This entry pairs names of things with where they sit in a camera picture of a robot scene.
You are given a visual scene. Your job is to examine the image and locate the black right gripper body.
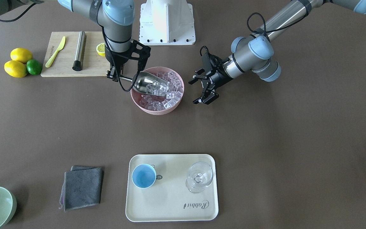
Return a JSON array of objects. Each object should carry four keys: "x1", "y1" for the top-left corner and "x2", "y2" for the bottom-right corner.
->
[{"x1": 105, "y1": 39, "x2": 151, "y2": 73}]

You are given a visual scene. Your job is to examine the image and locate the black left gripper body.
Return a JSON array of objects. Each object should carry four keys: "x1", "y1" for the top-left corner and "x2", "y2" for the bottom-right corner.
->
[{"x1": 200, "y1": 46, "x2": 233, "y2": 89}]

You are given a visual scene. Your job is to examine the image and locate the metal ice scoop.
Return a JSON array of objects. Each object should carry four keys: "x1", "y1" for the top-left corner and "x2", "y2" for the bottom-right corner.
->
[{"x1": 119, "y1": 71, "x2": 168, "y2": 95}]

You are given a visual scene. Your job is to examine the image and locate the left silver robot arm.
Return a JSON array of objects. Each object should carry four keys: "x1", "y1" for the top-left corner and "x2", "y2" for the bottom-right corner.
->
[{"x1": 189, "y1": 0, "x2": 366, "y2": 105}]

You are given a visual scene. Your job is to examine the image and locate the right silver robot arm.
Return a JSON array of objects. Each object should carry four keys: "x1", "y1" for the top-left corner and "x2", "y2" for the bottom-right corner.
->
[{"x1": 59, "y1": 0, "x2": 151, "y2": 83}]

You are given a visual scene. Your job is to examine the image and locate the pile of clear ice cubes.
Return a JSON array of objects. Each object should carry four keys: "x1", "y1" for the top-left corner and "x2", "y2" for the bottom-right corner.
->
[{"x1": 137, "y1": 71, "x2": 184, "y2": 111}]

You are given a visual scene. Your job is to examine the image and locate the blue plastic cup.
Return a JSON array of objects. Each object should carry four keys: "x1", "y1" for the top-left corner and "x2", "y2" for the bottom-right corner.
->
[{"x1": 131, "y1": 164, "x2": 157, "y2": 189}]

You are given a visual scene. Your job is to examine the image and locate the bamboo cutting board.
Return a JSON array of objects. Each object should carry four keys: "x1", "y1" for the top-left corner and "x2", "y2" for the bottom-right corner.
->
[{"x1": 41, "y1": 31, "x2": 110, "y2": 77}]

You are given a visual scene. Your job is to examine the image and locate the half lemon slice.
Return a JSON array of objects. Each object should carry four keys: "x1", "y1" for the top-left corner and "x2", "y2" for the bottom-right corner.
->
[{"x1": 96, "y1": 43, "x2": 106, "y2": 57}]

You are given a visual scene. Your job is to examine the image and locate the pink bowl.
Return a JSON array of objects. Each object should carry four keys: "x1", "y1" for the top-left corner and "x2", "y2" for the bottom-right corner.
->
[{"x1": 130, "y1": 67, "x2": 185, "y2": 115}]

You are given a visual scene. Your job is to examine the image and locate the steel muddler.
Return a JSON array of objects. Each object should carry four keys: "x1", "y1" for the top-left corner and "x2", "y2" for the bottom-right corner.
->
[{"x1": 72, "y1": 31, "x2": 87, "y2": 71}]

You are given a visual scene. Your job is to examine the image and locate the yellow plastic knife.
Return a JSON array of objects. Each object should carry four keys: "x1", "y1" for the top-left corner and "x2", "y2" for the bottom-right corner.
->
[{"x1": 45, "y1": 36, "x2": 66, "y2": 68}]

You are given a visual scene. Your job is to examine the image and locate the clear wine glass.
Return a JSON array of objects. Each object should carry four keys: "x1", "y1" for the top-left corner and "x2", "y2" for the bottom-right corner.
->
[{"x1": 186, "y1": 161, "x2": 214, "y2": 194}]

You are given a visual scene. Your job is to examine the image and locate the green lime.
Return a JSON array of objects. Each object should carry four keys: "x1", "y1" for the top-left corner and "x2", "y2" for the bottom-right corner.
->
[{"x1": 26, "y1": 59, "x2": 43, "y2": 75}]

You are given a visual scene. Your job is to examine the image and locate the cream serving tray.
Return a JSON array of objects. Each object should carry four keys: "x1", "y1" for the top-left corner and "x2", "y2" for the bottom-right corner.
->
[{"x1": 125, "y1": 154, "x2": 219, "y2": 222}]

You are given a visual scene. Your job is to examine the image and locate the yellow lemon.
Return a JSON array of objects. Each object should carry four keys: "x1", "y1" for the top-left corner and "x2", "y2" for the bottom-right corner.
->
[
  {"x1": 10, "y1": 47, "x2": 33, "y2": 64},
  {"x1": 4, "y1": 60, "x2": 28, "y2": 78}
]

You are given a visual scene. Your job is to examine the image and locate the grey folded cloth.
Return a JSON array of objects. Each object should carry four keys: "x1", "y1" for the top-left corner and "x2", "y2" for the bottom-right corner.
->
[{"x1": 59, "y1": 165, "x2": 104, "y2": 212}]

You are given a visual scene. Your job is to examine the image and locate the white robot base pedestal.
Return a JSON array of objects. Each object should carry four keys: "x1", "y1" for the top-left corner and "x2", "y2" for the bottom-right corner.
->
[{"x1": 139, "y1": 0, "x2": 196, "y2": 45}]

